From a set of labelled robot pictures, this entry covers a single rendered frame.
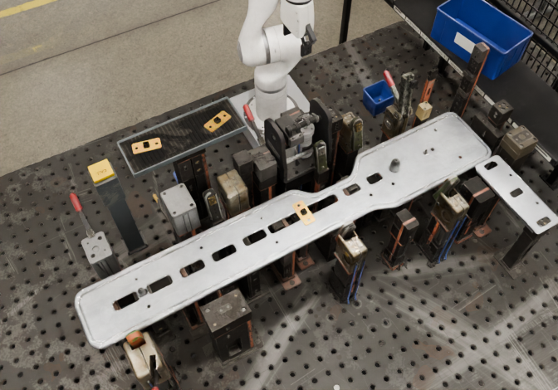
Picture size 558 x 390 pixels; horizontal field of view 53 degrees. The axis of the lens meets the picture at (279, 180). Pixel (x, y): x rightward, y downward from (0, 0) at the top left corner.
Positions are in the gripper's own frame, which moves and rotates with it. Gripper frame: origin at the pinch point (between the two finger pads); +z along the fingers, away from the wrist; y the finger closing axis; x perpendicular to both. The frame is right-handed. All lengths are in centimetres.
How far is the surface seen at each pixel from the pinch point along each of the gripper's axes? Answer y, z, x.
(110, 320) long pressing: 28, 45, -75
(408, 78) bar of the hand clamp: 9.3, 24.1, 35.8
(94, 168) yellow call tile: -10, 29, -61
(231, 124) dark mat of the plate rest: -5.1, 28.7, -19.5
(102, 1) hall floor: -232, 145, -12
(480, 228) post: 48, 74, 51
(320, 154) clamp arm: 12.7, 37.8, 2.0
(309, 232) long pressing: 32, 45, -13
